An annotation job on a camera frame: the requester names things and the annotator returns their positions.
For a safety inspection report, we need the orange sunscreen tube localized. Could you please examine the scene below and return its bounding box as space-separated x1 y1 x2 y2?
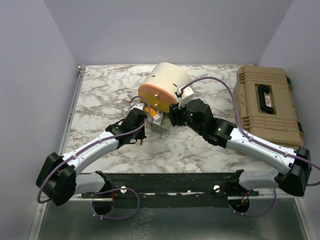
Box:
144 107 161 122

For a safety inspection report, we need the yellow drawer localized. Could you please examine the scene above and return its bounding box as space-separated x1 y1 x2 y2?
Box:
139 94 177 113

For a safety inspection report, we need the grey bottom drawer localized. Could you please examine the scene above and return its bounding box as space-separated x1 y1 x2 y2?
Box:
146 112 172 133

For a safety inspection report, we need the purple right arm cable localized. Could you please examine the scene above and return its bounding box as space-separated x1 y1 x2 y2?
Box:
179 76 320 218

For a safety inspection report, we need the tan plastic tool case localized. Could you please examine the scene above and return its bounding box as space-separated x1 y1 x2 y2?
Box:
233 65 304 149

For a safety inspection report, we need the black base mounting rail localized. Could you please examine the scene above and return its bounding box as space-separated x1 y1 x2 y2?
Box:
81 170 258 209

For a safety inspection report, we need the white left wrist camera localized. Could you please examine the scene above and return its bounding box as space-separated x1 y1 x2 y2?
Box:
130 103 146 112

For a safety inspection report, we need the cream round drawer organizer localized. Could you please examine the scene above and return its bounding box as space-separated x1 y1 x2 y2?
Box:
141 62 192 100

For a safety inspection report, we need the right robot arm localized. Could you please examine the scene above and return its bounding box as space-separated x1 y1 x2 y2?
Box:
168 98 312 197

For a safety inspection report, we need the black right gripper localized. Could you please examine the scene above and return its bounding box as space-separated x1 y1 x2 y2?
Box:
166 97 204 136

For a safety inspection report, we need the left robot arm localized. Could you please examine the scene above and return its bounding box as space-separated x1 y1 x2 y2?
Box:
35 103 149 206

